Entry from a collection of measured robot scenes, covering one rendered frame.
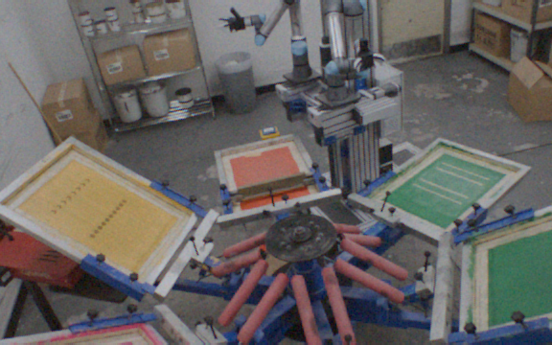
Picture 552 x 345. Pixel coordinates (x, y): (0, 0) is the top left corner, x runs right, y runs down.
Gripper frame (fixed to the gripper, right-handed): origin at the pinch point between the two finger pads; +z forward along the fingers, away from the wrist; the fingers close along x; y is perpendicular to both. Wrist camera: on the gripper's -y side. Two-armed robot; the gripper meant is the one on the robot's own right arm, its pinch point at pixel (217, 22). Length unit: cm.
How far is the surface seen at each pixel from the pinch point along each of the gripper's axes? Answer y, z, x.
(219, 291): 50, -7, -195
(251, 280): 17, -29, -215
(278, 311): 36, -37, -218
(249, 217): 45, -21, -153
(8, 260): 33, 100, -176
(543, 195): 163, -240, -45
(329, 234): 10, -62, -202
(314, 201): 46, -56, -145
